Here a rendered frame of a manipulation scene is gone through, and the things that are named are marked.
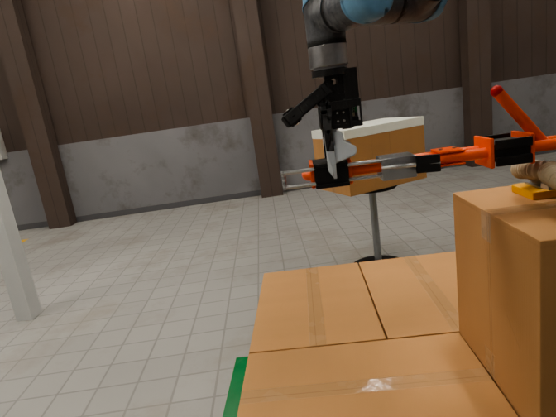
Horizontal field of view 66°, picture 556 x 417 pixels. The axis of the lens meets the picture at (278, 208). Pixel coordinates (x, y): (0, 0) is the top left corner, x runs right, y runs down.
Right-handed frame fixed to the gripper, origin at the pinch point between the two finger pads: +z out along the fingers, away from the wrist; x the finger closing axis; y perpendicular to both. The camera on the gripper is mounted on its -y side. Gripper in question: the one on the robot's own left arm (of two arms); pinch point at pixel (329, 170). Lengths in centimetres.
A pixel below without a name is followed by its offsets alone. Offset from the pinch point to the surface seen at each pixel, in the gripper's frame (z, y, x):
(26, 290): 87, -209, 180
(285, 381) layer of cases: 53, -17, 6
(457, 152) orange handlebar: -0.7, 25.2, -2.2
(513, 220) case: 13.0, 33.6, -7.0
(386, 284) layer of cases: 53, 19, 57
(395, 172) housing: 1.6, 12.7, -2.7
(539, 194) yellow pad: 11.9, 44.5, 4.8
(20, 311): 101, -216, 178
